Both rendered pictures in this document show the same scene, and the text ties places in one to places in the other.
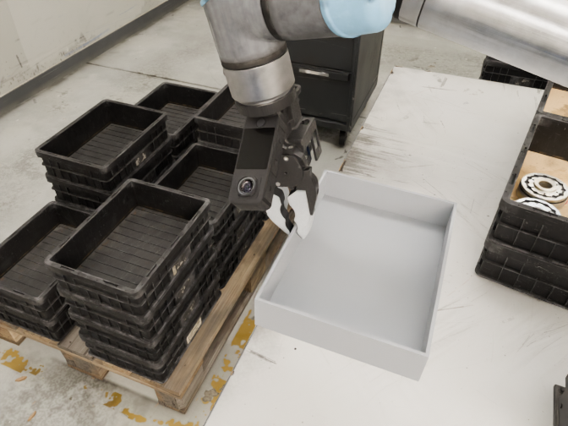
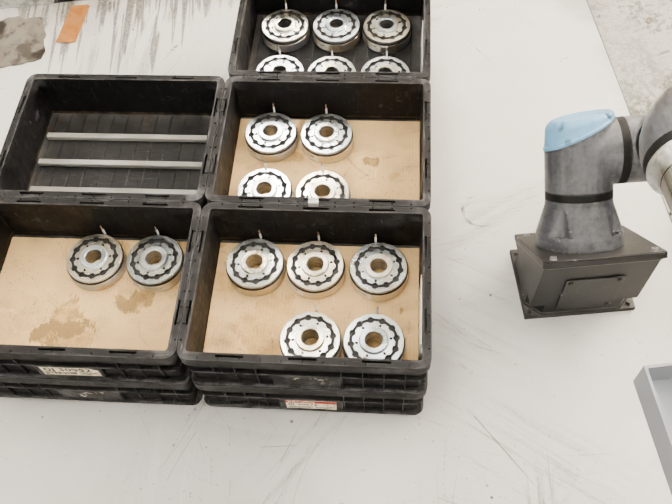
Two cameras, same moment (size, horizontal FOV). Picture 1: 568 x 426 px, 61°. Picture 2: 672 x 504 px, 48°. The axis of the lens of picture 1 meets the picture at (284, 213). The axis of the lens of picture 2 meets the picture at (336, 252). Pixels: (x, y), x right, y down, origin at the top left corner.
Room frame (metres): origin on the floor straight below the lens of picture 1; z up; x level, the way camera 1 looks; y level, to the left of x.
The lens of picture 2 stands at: (1.02, -0.07, 2.03)
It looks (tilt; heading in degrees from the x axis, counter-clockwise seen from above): 59 degrees down; 247
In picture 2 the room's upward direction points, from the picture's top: 5 degrees counter-clockwise
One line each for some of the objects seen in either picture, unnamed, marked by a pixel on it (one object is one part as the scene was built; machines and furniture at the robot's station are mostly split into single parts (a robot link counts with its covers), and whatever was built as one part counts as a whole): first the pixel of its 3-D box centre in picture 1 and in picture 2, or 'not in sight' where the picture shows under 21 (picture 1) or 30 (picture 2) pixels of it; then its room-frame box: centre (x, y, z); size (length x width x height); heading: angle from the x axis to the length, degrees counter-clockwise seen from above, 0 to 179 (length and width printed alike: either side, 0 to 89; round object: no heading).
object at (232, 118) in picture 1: (252, 147); not in sight; (1.76, 0.14, 0.37); 0.40 x 0.30 x 0.45; 158
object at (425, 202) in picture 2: not in sight; (322, 141); (0.68, -0.91, 0.92); 0.40 x 0.30 x 0.02; 149
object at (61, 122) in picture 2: not in sight; (120, 154); (1.02, -1.12, 0.87); 0.40 x 0.30 x 0.11; 149
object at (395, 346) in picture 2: (536, 214); (373, 341); (0.77, -0.54, 0.86); 0.10 x 0.10 x 0.01
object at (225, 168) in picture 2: not in sight; (324, 158); (0.68, -0.91, 0.87); 0.40 x 0.30 x 0.11; 149
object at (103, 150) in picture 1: (117, 179); not in sight; (1.53, 0.66, 0.37); 0.40 x 0.30 x 0.45; 158
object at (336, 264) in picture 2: not in sight; (315, 265); (0.79, -0.71, 0.86); 0.10 x 0.10 x 0.01
